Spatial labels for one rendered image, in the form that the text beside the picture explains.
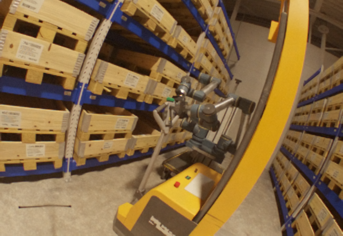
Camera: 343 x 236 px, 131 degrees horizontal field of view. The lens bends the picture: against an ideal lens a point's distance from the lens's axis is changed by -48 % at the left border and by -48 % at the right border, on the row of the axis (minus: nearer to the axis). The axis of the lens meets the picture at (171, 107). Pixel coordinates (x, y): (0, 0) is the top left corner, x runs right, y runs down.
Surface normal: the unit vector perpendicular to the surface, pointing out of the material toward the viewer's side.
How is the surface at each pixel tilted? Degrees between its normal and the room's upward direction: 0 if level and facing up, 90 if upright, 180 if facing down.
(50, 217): 0
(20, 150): 90
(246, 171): 90
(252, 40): 90
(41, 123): 90
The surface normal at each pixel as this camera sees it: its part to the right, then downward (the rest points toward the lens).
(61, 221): 0.37, -0.92
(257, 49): -0.50, -0.09
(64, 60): 0.78, 0.38
